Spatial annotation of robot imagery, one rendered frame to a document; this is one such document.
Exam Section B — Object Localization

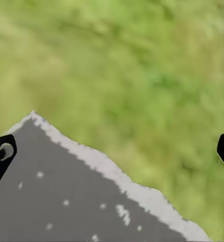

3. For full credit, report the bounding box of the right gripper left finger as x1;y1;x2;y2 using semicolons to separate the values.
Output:
0;133;17;179

